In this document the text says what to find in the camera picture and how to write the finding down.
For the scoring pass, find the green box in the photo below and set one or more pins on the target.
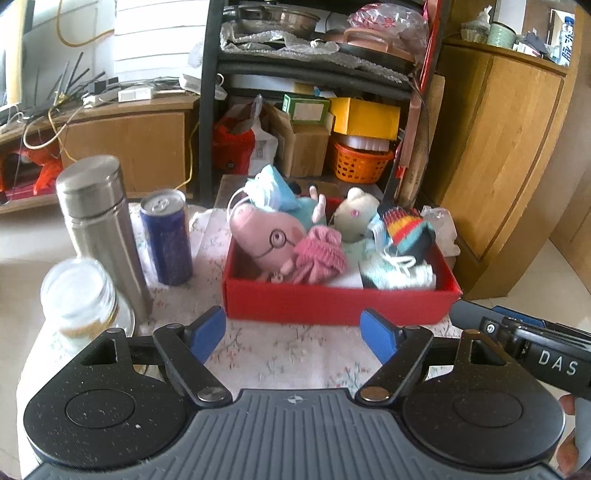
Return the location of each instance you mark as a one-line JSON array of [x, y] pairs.
[[304, 110]]

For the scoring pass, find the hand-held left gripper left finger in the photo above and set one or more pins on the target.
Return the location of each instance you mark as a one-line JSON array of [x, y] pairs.
[[210, 330]]

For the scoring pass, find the leaning cardboard sheets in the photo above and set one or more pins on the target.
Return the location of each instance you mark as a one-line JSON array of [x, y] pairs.
[[425, 138]]

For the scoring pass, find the green ceramic mug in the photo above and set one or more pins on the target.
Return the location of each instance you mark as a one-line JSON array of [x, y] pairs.
[[501, 37]]

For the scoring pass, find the black shelf rack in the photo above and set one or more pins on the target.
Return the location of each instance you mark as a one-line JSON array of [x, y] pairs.
[[207, 115]]

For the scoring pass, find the steel pot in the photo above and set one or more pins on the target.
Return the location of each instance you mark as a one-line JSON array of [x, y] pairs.
[[286, 18]]

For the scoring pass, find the brown clay pot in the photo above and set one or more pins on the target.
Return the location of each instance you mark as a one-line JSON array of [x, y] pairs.
[[364, 39]]

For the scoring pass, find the clear plastic bag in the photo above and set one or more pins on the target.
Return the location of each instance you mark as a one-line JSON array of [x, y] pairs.
[[443, 226]]

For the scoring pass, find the clear water bottle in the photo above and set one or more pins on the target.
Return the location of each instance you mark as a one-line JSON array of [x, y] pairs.
[[563, 41]]

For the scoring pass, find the brown cardboard box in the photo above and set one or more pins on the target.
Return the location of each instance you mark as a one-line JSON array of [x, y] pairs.
[[304, 147]]

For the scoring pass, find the steel thermos flask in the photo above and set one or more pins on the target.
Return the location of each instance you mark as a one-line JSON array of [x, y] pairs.
[[101, 221]]

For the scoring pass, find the white plush toy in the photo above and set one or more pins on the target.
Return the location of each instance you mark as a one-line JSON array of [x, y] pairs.
[[353, 217]]

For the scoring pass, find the white ribbed plastic item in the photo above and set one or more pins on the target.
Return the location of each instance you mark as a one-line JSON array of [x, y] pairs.
[[364, 143]]

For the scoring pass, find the white adapter box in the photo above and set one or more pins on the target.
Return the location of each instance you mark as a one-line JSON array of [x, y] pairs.
[[136, 94]]

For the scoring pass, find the pink pig plush toy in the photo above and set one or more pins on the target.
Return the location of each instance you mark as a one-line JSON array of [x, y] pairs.
[[263, 230]]

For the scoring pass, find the glass jar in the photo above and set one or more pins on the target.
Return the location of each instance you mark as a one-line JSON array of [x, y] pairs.
[[78, 295]]

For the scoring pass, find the black antenna router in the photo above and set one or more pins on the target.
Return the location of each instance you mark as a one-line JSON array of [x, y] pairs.
[[99, 85]]

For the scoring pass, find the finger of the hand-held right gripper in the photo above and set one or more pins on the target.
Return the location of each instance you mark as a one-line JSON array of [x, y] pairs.
[[517, 318], [471, 316]]

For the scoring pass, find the white green towel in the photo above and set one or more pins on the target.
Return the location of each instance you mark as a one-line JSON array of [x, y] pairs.
[[392, 279]]

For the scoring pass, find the floral tablecloth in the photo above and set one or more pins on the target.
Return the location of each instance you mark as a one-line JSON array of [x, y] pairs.
[[277, 346]]

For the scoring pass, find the striped knitted sock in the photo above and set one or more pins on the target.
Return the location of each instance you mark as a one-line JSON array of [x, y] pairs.
[[406, 235]]

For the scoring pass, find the pink knitted item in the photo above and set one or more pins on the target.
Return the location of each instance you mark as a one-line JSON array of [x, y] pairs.
[[318, 254]]

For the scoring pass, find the red white plastic bag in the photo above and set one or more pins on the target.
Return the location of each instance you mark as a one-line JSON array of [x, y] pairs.
[[231, 147]]

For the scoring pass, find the television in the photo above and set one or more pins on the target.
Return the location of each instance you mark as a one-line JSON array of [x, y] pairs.
[[18, 69]]

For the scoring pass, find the pink plastic bag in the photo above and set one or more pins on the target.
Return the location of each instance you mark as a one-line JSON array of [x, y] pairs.
[[383, 16]]

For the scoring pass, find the blue face mask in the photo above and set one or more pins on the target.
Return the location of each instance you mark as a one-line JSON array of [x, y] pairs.
[[272, 189], [376, 230]]

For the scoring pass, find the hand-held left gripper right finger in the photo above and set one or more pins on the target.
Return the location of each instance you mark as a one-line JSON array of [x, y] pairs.
[[378, 334]]

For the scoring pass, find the bubble wrap sheet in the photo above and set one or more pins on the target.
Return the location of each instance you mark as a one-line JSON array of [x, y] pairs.
[[258, 44]]

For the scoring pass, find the red cardboard box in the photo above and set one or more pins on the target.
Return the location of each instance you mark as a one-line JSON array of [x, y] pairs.
[[323, 304]]

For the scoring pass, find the small woven basket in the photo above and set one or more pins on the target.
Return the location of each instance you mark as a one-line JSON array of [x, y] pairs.
[[474, 34]]

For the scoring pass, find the person's right hand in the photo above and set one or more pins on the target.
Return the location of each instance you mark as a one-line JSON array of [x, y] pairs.
[[569, 406]]

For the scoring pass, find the blue drink can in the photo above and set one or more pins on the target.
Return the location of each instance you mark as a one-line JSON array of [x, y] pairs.
[[168, 244]]

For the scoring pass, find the yellow box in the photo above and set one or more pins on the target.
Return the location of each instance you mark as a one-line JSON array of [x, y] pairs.
[[369, 117]]

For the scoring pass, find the wooden television stand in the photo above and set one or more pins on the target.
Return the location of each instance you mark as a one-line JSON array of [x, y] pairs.
[[147, 138]]

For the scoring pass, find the wooden cabinet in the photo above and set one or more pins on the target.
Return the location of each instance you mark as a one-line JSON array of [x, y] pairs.
[[498, 161]]

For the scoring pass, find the orange plastic basket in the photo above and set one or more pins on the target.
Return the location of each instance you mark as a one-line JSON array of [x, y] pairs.
[[360, 164]]

